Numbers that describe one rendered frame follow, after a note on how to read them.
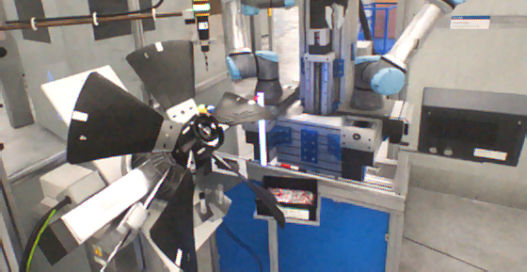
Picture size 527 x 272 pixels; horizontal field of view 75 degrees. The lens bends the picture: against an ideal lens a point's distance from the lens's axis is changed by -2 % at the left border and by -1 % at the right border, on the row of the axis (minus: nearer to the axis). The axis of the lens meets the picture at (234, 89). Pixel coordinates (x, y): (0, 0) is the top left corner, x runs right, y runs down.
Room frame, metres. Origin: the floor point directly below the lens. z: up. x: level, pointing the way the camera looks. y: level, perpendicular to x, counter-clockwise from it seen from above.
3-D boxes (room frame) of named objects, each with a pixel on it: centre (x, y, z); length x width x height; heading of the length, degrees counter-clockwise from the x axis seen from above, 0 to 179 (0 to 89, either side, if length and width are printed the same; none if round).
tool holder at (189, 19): (1.00, 0.09, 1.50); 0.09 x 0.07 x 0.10; 94
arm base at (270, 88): (1.73, -0.18, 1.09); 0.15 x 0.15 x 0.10
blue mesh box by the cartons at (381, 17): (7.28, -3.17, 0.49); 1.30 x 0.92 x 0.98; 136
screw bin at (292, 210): (1.09, -0.17, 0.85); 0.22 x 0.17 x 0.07; 74
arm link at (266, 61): (1.73, -0.17, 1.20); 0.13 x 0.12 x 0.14; 99
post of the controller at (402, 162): (1.04, -0.56, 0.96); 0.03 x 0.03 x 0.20; 59
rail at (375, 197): (1.26, -0.19, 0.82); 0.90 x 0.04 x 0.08; 59
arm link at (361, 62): (1.46, -0.60, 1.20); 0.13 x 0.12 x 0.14; 3
